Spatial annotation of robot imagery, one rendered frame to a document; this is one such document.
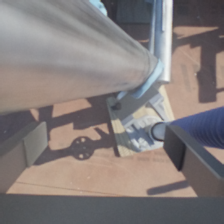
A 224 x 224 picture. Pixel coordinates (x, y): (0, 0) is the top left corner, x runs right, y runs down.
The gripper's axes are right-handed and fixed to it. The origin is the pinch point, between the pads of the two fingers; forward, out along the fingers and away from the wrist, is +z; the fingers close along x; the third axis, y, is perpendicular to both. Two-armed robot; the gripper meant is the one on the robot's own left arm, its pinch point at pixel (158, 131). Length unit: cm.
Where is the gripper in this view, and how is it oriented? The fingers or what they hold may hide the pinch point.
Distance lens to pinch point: 45.1
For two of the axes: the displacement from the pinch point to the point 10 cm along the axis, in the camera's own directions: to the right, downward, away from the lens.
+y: -0.9, -1.4, -9.9
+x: 8.0, -6.0, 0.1
